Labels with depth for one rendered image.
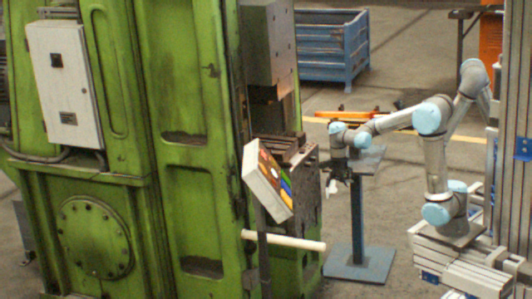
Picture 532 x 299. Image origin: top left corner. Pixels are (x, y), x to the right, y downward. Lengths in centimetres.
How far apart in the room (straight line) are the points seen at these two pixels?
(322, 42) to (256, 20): 407
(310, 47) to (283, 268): 392
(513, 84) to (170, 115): 163
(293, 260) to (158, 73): 126
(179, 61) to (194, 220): 88
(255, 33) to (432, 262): 135
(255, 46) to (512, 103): 123
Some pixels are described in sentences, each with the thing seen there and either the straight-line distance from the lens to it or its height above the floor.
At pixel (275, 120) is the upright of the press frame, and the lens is 408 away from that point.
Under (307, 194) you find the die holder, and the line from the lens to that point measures 394.
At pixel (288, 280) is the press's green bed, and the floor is 22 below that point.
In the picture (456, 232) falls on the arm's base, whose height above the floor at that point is 84.
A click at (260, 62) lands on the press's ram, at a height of 148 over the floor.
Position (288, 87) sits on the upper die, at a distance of 371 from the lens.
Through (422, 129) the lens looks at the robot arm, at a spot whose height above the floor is 137.
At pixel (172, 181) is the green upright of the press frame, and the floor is 88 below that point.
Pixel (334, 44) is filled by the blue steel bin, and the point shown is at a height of 50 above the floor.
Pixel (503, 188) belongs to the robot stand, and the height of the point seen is 102.
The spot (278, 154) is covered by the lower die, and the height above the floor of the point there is 98.
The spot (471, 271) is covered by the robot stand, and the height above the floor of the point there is 73.
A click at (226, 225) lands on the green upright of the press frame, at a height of 70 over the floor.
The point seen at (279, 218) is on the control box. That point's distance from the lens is 317.
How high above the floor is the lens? 248
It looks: 24 degrees down
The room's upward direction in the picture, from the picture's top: 5 degrees counter-clockwise
